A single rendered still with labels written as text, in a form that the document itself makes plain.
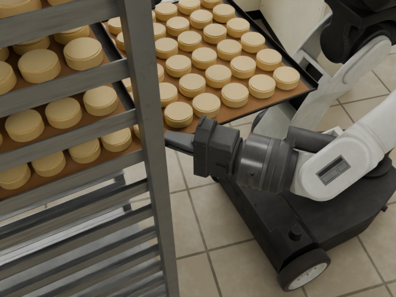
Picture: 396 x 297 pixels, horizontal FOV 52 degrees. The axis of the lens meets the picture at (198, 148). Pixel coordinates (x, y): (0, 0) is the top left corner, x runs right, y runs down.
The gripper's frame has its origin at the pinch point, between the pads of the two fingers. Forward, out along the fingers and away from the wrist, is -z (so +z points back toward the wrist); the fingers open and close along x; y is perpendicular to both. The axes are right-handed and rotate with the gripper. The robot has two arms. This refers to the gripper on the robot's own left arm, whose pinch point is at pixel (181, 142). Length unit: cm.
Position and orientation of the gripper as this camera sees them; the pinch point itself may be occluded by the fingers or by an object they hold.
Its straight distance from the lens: 68.9
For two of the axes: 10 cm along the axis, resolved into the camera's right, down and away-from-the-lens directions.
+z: 9.5, 2.4, -2.0
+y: -3.2, 7.3, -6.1
